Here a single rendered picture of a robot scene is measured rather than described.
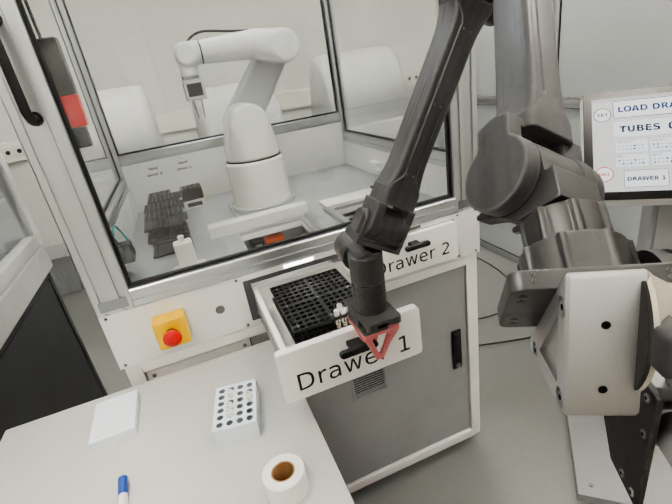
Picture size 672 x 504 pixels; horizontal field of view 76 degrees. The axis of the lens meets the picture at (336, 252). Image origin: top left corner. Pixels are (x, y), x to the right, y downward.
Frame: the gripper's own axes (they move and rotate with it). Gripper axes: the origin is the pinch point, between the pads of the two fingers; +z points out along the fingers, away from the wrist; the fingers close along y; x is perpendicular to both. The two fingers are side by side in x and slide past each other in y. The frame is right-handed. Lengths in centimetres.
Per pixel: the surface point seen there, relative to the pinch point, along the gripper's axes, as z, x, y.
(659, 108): -26, -93, 18
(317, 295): 0.1, 2.5, 24.8
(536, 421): 89, -78, 34
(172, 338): 2.8, 35.5, 30.4
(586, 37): -42, -164, 102
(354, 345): -1.4, 3.5, 1.3
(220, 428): 10.5, 29.9, 6.7
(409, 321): -0.7, -9.2, 3.5
